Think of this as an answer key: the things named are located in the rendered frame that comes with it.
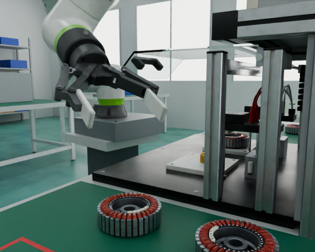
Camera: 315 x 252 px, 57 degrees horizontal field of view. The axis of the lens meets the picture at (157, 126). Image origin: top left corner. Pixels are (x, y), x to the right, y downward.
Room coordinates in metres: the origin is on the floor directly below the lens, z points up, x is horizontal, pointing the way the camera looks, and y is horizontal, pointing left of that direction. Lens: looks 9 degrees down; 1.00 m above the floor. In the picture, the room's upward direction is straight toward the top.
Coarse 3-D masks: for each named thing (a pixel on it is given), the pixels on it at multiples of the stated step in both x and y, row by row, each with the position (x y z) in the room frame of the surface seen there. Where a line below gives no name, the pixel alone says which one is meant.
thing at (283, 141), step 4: (280, 136) 0.90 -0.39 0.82; (284, 136) 0.91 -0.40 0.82; (280, 140) 0.85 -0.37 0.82; (284, 140) 0.85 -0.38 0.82; (280, 144) 0.85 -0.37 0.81; (284, 144) 0.86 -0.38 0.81; (280, 148) 0.85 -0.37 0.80; (284, 148) 0.86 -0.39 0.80; (280, 152) 0.85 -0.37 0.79; (284, 152) 0.87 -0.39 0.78; (280, 156) 0.85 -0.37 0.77
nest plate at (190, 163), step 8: (176, 160) 0.78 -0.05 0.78; (184, 160) 0.78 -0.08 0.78; (192, 160) 0.78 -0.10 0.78; (232, 160) 0.78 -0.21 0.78; (168, 168) 0.74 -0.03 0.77; (176, 168) 0.72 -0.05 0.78; (184, 168) 0.71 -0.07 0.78; (192, 168) 0.70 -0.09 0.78; (200, 168) 0.70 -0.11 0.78; (224, 168) 0.70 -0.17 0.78
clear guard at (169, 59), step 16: (176, 48) 0.61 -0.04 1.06; (192, 48) 0.59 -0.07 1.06; (208, 48) 0.57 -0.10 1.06; (224, 48) 0.57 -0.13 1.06; (240, 48) 0.57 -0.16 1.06; (256, 48) 0.57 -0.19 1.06; (128, 64) 0.69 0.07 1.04; (144, 64) 0.74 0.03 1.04; (160, 64) 0.80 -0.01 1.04; (176, 64) 0.87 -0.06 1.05
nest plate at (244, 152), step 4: (252, 144) 0.98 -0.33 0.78; (228, 148) 0.92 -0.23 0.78; (232, 148) 0.92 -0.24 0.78; (236, 148) 0.92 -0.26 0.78; (240, 148) 0.92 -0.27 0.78; (244, 148) 0.92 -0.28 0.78; (252, 148) 0.92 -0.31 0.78; (228, 152) 0.90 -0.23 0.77; (232, 152) 0.89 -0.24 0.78; (236, 152) 0.89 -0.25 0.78; (240, 152) 0.88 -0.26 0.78; (244, 152) 0.87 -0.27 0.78; (248, 152) 0.87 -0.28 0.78
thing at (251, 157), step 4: (252, 152) 0.70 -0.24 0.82; (248, 156) 0.67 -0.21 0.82; (252, 156) 0.66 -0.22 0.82; (256, 156) 0.66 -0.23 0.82; (248, 160) 0.66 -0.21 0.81; (252, 160) 0.66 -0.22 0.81; (256, 160) 0.65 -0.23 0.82; (256, 164) 0.65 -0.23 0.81; (244, 168) 0.67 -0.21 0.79; (256, 168) 0.65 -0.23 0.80; (244, 172) 0.67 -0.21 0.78; (252, 172) 0.66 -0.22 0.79; (256, 172) 0.65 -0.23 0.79; (244, 176) 0.67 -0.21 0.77; (248, 176) 0.66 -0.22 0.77; (252, 176) 0.66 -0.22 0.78
